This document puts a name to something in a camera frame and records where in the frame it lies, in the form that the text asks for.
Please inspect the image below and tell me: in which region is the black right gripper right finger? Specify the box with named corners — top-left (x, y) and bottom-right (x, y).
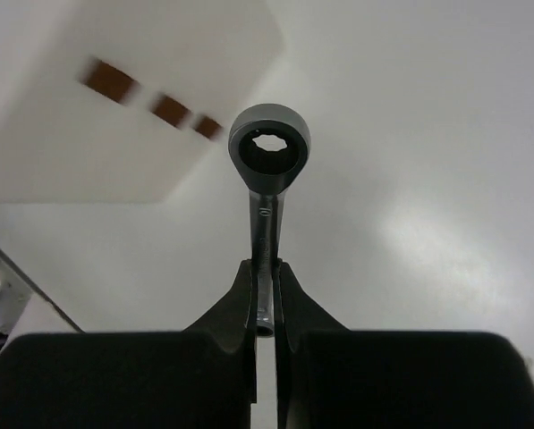
top-left (274, 262), bottom-right (534, 428)

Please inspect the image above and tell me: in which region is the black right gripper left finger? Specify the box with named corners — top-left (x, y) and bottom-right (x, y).
top-left (0, 261), bottom-right (257, 428)

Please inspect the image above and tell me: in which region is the small combination wrench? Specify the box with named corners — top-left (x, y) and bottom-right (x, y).
top-left (228, 104), bottom-right (311, 338)

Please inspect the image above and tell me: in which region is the white drawer cabinet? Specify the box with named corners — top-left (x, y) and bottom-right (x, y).
top-left (0, 1), bottom-right (284, 203)

